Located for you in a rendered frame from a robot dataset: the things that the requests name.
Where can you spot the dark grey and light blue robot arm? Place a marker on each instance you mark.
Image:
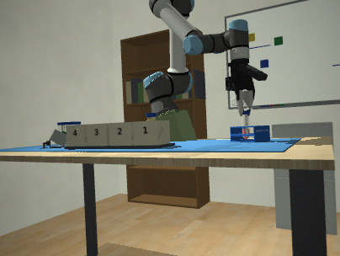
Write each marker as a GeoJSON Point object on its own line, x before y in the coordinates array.
{"type": "Point", "coordinates": [186, 39]}

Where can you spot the blue tube rack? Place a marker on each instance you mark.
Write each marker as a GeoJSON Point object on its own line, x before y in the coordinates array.
{"type": "Point", "coordinates": [260, 133]}

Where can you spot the sample tube with blue cap and pink liquid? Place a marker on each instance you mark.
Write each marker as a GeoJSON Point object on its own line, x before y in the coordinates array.
{"type": "Point", "coordinates": [245, 122]}

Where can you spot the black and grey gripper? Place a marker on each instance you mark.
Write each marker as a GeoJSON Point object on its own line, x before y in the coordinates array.
{"type": "Point", "coordinates": [238, 83]}

